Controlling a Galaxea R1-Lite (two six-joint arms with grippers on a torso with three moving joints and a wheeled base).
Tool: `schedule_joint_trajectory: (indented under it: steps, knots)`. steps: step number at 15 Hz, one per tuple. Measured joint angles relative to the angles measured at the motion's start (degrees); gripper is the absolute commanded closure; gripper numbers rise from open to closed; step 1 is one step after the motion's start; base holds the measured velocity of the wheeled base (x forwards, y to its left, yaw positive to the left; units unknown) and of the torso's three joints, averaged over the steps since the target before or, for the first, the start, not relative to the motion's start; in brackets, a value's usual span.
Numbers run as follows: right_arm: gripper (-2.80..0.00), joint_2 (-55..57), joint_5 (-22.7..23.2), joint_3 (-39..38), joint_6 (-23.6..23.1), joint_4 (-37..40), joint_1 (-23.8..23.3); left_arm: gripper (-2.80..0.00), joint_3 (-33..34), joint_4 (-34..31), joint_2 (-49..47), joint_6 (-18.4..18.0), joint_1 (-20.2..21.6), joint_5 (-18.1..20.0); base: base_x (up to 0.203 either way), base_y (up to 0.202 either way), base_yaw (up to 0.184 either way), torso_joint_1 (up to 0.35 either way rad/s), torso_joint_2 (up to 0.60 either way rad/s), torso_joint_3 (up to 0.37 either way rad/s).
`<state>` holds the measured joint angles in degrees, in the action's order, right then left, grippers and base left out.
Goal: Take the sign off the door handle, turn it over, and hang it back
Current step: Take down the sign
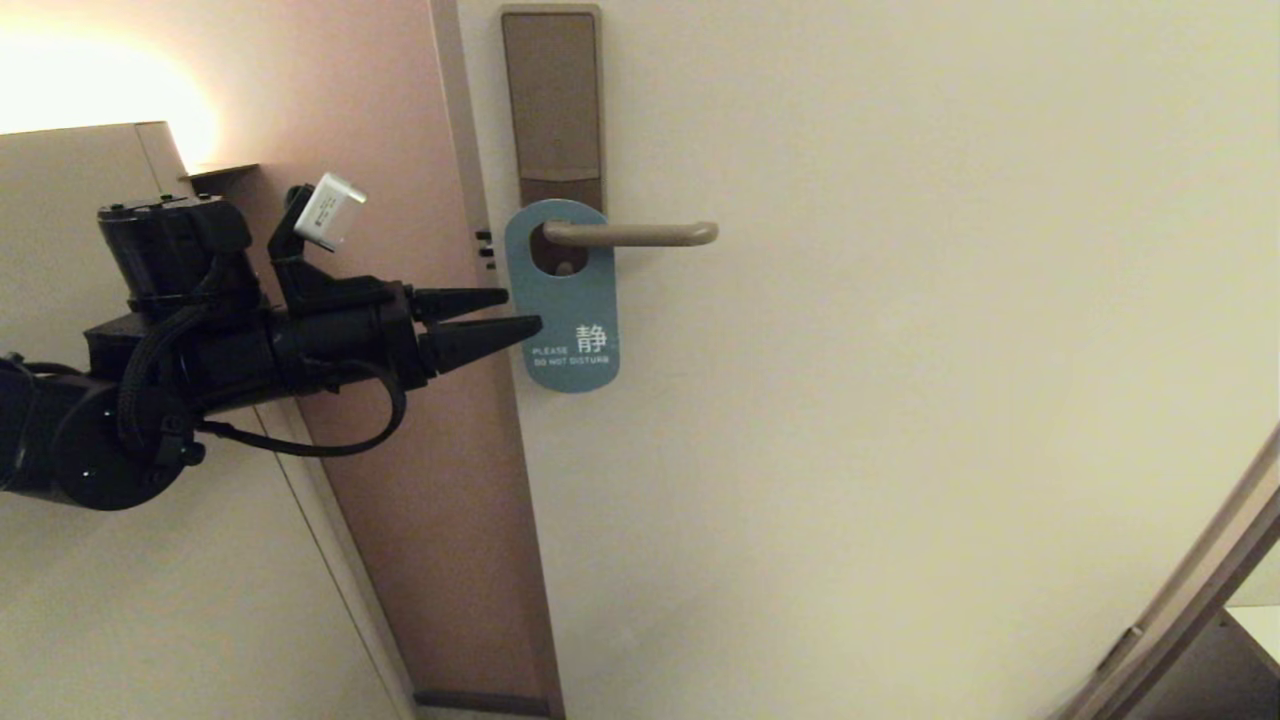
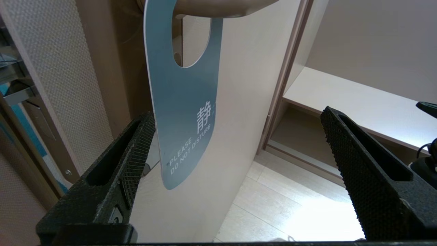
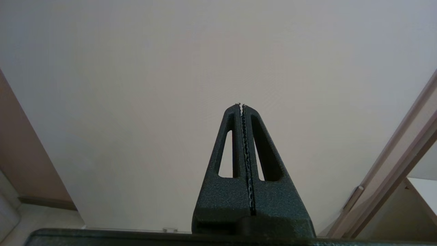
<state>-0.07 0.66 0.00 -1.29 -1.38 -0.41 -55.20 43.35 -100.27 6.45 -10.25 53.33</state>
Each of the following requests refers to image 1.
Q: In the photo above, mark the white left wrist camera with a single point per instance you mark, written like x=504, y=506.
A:
x=330, y=212

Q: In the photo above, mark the small metal trim hinge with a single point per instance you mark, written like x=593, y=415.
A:
x=1122, y=650

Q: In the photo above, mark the bronze door lock plate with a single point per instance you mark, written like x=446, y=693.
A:
x=553, y=100

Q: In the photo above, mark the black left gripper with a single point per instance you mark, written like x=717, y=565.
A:
x=350, y=340

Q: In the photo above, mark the blue and white door hanger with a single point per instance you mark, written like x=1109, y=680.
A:
x=565, y=320

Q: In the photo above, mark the dark grey baseboard strip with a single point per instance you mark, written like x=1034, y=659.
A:
x=480, y=703

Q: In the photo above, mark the white door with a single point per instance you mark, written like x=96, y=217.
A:
x=900, y=400

